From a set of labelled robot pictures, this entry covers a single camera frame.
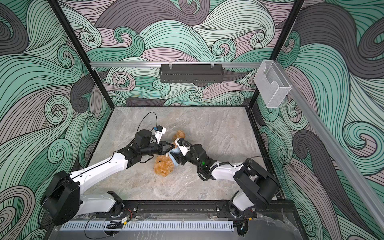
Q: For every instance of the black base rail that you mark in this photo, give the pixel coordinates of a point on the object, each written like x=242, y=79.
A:
x=215, y=208

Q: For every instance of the light blue fleece hoodie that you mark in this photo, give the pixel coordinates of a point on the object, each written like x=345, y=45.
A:
x=173, y=155

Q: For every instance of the brown teddy bear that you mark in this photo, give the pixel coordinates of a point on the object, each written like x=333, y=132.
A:
x=165, y=164

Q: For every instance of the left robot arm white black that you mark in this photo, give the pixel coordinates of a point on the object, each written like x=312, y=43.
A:
x=65, y=196

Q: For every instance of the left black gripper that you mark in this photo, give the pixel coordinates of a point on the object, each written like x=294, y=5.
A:
x=163, y=149

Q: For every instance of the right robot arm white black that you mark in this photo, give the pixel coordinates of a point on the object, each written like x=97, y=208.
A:
x=258, y=186

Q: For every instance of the clear plastic wall bin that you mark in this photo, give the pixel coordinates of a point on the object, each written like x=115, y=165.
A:
x=272, y=83

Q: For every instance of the aluminium rail back wall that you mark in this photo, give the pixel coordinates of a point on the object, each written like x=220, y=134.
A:
x=138, y=64

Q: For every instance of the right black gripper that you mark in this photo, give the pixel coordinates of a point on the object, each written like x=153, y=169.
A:
x=180, y=157

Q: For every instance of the white slotted cable duct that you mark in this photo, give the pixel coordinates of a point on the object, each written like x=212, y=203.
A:
x=151, y=226

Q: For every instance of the black wall tray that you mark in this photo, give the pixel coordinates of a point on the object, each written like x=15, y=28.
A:
x=191, y=74

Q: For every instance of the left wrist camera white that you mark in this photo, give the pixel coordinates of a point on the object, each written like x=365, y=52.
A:
x=159, y=132

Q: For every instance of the aluminium rail wall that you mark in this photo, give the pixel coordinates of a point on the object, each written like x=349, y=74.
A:
x=138, y=64
x=305, y=96

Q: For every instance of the aluminium rail right wall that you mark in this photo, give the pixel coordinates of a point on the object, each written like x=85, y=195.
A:
x=305, y=96

